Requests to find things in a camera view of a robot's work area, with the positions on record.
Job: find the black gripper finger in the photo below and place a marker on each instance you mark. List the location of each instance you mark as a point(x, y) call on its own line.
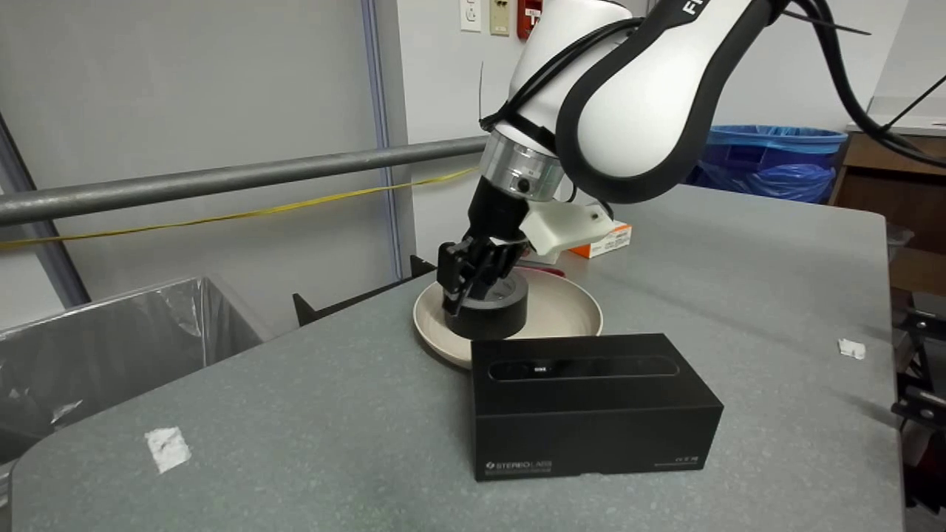
point(452, 277)
point(495, 269)

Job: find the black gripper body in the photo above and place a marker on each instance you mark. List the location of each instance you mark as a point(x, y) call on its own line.
point(497, 218)

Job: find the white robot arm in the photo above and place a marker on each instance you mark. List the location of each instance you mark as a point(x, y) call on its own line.
point(639, 91)

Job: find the beige round plate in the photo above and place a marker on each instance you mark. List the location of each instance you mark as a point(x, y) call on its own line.
point(562, 315)

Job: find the white tape patch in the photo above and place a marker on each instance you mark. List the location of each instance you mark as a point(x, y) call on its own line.
point(166, 451)

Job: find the orange and white small box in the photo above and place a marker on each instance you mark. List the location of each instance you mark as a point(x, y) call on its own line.
point(609, 240)

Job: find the black rectangular cardboard box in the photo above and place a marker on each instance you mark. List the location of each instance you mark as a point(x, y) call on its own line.
point(593, 414)

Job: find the red fire alarm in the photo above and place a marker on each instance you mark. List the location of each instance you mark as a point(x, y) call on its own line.
point(528, 20)

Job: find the grey metal pole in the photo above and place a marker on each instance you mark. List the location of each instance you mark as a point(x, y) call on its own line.
point(245, 178)

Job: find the blue lined trash bin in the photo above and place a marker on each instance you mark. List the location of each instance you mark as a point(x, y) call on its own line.
point(777, 163)

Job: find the grey bin with clear liner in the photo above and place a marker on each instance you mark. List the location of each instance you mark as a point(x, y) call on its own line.
point(108, 343)

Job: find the small white paper scrap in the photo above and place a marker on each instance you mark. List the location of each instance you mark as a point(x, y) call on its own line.
point(851, 349)

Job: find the wooden cabinet with white top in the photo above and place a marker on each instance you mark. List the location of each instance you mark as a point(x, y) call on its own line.
point(890, 188)

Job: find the dark diagonal metal bar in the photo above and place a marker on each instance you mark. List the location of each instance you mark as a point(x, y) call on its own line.
point(44, 237)

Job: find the black equipment stand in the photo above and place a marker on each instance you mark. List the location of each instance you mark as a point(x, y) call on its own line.
point(922, 394)

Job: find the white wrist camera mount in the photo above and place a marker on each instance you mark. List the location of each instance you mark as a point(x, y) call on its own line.
point(566, 228)

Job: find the beige wall switch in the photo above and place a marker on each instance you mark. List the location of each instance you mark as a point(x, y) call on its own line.
point(500, 17)

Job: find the white wall outlet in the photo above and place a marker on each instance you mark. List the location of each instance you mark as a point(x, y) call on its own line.
point(470, 14)

